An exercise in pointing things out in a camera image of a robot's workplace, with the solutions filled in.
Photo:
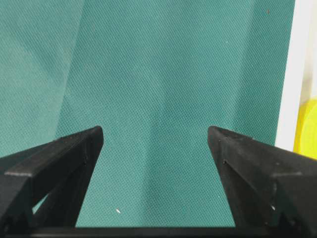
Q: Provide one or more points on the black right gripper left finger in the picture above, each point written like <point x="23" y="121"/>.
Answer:
<point x="45" y="186"/>

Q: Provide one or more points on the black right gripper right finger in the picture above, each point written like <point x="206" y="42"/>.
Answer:
<point x="266" y="187"/>

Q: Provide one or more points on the yellow tape roll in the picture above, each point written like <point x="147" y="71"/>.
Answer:
<point x="305" y="142"/>

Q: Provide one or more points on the white plastic tray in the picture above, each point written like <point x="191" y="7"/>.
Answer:
<point x="300" y="79"/>

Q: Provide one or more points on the green table cloth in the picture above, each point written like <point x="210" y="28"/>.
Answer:
<point x="154" y="74"/>

